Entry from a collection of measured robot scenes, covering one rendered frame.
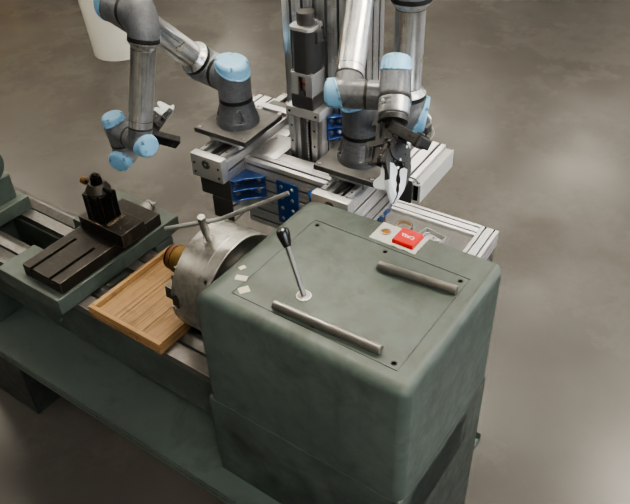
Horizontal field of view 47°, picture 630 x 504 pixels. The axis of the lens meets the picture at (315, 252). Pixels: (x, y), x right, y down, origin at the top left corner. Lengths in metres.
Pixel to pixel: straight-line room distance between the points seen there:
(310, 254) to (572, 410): 1.69
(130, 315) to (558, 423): 1.77
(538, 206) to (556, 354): 1.14
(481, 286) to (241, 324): 0.57
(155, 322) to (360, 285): 0.76
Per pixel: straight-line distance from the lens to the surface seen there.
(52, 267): 2.42
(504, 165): 4.61
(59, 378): 2.67
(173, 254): 2.11
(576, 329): 3.56
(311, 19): 2.37
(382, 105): 1.74
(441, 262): 1.81
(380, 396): 1.55
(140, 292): 2.36
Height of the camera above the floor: 2.40
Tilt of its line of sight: 39 degrees down
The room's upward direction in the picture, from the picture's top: 2 degrees counter-clockwise
